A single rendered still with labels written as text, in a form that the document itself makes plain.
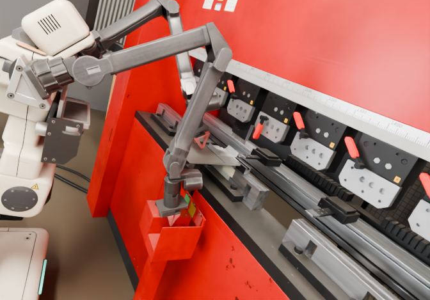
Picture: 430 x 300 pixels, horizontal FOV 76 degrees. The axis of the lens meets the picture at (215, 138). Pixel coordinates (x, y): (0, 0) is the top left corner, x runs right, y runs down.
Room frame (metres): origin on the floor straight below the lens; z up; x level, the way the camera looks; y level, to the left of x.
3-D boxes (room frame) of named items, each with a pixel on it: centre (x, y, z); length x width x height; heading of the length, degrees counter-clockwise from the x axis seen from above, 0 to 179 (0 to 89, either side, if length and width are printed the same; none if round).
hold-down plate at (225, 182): (1.14, -0.08, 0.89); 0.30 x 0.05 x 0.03; 40
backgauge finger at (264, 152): (1.30, -0.22, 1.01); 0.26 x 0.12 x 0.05; 130
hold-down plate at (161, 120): (1.63, 0.33, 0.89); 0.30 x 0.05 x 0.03; 40
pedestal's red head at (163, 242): (0.92, 0.05, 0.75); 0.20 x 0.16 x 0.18; 33
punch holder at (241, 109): (1.23, -0.08, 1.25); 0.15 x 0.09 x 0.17; 40
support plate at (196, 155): (1.12, 0.01, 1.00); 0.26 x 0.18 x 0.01; 130
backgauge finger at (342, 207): (0.97, -0.50, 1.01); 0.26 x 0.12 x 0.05; 130
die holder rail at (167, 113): (1.63, 0.26, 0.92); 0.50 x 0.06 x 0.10; 40
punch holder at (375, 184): (0.77, -0.47, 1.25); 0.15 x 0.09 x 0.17; 40
